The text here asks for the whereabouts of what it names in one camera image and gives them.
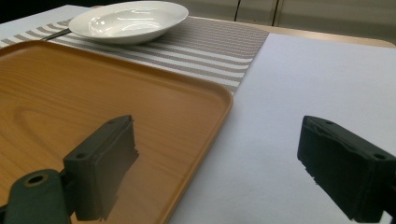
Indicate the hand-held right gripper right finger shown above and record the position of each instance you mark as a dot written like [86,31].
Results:
[342,161]

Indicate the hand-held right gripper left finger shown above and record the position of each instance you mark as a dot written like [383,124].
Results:
[99,168]

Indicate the wooden tray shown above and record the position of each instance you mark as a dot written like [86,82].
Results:
[93,99]

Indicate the white deep plate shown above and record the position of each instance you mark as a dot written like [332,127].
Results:
[127,21]

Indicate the striped placemat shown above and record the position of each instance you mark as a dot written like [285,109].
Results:
[199,53]

